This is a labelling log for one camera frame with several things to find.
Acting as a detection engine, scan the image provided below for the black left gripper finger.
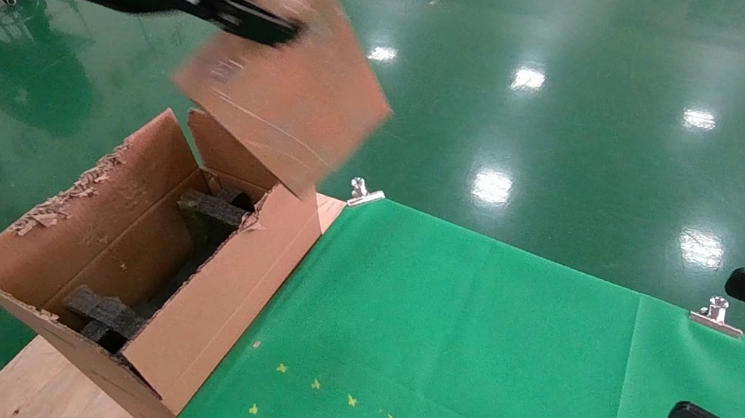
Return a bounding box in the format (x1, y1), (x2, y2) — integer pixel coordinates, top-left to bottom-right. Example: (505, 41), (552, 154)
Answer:
(171, 0), (307, 52)

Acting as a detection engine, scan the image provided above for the brown cardboard box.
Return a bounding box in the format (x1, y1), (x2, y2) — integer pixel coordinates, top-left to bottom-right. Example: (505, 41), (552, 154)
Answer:
(155, 0), (412, 212)

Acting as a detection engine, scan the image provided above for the large open cardboard carton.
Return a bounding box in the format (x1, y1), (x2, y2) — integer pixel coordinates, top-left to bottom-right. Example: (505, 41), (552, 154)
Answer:
(0, 75), (359, 418)

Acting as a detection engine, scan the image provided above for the silver metal binder clip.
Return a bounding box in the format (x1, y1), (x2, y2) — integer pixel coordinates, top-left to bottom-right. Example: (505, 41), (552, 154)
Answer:
(686, 292), (745, 340)
(345, 175), (389, 213)

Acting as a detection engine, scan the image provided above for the black foam block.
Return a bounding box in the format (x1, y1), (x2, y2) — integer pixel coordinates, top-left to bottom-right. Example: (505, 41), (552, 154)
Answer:
(56, 281), (155, 358)
(170, 179), (261, 259)

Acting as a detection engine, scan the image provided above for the large green table cloth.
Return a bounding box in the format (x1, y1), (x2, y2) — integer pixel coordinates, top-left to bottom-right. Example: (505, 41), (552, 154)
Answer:
(175, 169), (745, 418)

